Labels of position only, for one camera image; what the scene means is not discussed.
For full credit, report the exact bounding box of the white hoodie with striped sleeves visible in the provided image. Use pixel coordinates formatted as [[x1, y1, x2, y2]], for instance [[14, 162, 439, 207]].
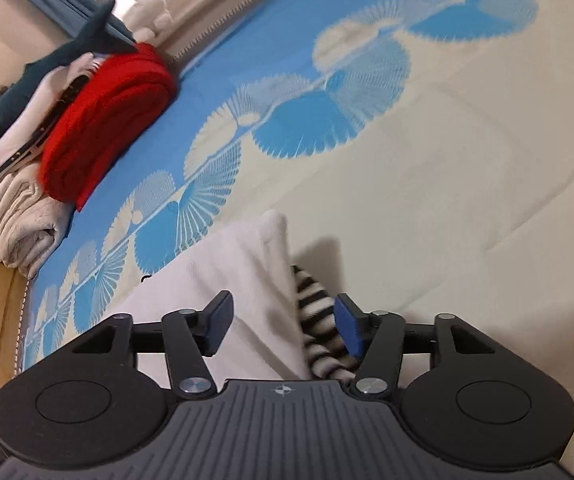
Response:
[[80, 210, 363, 383]]

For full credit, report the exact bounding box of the beige folded towel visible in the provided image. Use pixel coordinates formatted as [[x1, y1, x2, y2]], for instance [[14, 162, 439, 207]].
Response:
[[0, 170, 75, 281]]

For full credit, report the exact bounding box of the red folded blanket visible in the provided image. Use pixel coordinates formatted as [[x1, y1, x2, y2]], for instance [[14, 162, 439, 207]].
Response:
[[37, 42, 178, 213]]

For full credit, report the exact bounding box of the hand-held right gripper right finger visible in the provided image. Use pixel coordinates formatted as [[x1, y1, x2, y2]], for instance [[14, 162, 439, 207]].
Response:
[[333, 293, 498, 402]]

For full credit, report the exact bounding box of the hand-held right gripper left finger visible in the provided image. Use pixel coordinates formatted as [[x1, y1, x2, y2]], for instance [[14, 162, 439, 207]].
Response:
[[74, 290, 235, 401]]

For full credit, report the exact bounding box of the blue and white printed bedsheet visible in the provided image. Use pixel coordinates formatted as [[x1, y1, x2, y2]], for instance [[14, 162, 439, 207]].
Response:
[[14, 0, 574, 480]]

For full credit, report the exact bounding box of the teal shark plush toy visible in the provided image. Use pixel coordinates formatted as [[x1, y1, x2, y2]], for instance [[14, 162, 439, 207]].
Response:
[[0, 0, 138, 137]]

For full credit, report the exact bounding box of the black strap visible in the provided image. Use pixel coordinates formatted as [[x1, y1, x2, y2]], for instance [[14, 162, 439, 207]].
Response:
[[0, 72, 93, 182]]

